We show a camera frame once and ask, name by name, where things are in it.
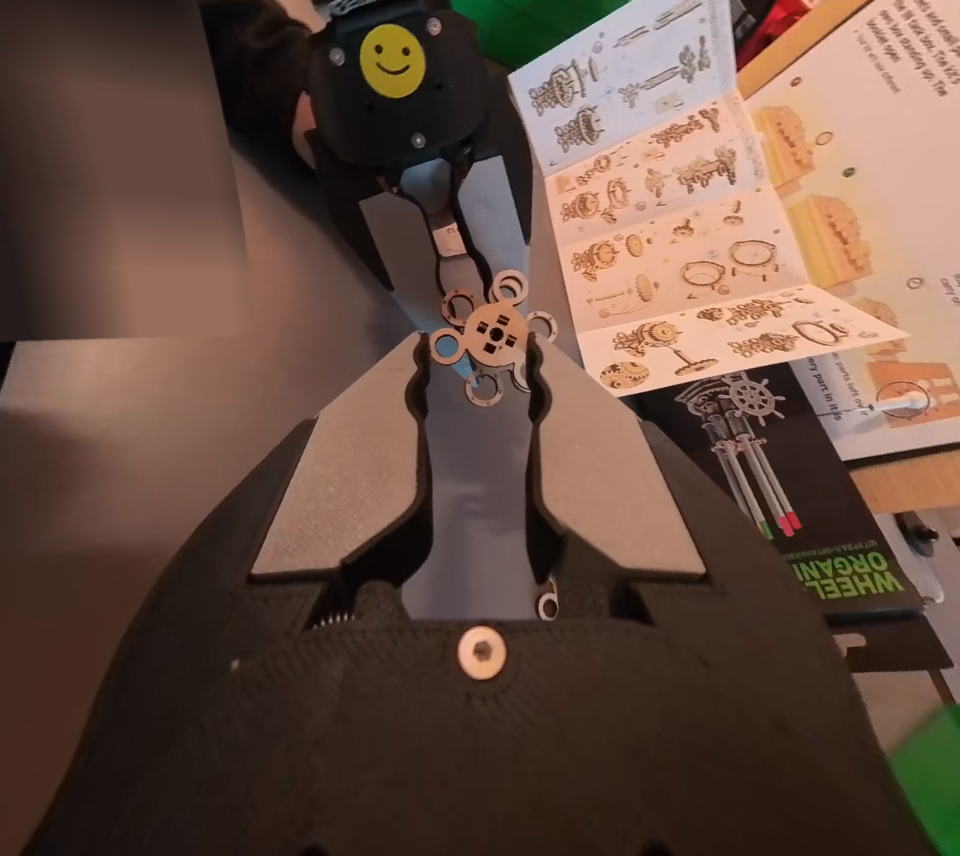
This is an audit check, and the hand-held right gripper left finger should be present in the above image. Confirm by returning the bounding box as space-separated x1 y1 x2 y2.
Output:
249 330 436 589

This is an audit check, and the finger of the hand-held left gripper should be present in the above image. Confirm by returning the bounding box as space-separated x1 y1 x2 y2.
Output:
358 191 451 340
453 153 532 281

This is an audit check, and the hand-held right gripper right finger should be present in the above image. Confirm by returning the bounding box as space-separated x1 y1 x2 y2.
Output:
523 333 711 587

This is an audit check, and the wooden flower-shaped plate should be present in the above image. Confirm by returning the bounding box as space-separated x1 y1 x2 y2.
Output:
429 270 561 385

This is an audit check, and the person's left forearm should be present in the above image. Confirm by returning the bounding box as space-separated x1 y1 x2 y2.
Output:
196 0 316 175

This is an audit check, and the black product box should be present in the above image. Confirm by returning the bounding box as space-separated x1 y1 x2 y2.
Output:
637 361 955 681

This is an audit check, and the folded assembly instruction leaflet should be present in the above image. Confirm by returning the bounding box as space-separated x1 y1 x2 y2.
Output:
506 0 912 398

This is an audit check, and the instruction poster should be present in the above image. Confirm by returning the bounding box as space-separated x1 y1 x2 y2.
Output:
742 0 960 461

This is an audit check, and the plywood display board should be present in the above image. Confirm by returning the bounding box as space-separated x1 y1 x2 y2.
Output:
737 0 960 101

